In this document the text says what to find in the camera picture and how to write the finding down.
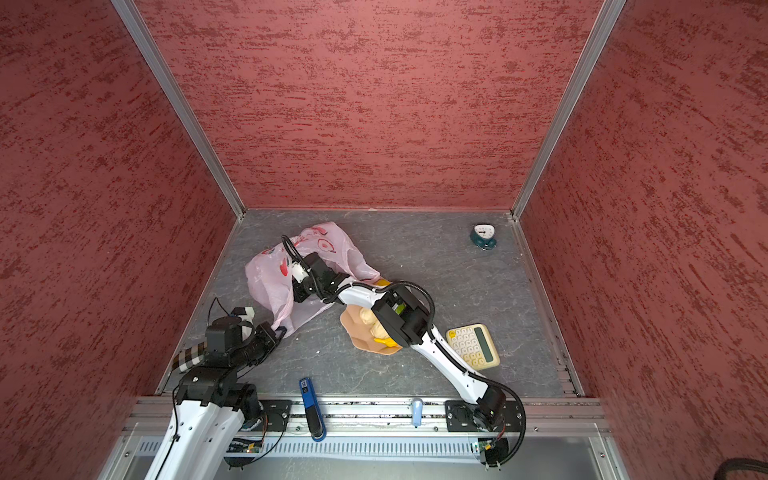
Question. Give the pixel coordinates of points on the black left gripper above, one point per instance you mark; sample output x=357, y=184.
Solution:
x=266, y=331

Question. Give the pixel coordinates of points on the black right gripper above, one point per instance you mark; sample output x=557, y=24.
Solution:
x=298, y=291

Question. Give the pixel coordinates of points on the pink translucent plastic bag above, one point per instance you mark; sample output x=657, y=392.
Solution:
x=270, y=280

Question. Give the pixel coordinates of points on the beige fake ginger root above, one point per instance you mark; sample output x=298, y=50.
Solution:
x=367, y=316
x=378, y=331

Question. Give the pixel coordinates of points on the yellow fake banana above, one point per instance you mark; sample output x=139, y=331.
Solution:
x=388, y=342

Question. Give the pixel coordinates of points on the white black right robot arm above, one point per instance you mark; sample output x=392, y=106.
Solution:
x=406, y=312

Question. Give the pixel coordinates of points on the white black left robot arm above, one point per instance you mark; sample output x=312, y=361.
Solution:
x=210, y=406

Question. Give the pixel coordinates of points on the pink faceted scalloped bowl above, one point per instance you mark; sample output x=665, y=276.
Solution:
x=360, y=334

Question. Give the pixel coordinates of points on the striped cylindrical tube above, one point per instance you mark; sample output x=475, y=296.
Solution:
x=189, y=358

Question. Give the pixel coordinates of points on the blue black utility knife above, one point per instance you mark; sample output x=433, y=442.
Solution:
x=313, y=414

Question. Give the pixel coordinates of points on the teal twin-bell alarm clock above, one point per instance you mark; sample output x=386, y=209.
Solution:
x=483, y=236

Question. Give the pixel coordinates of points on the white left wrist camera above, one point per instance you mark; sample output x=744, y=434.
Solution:
x=244, y=313

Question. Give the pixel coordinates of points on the aluminium front rail base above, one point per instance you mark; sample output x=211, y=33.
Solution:
x=379, y=428

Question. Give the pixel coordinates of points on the light blue rail knob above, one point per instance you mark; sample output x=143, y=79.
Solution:
x=417, y=406

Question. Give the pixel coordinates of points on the aluminium left corner post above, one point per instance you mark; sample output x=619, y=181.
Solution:
x=138, y=30

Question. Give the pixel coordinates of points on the aluminium corner post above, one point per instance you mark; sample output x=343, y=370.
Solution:
x=138, y=30
x=603, y=26

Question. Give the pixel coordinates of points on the aluminium right corner post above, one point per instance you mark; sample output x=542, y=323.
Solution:
x=603, y=26

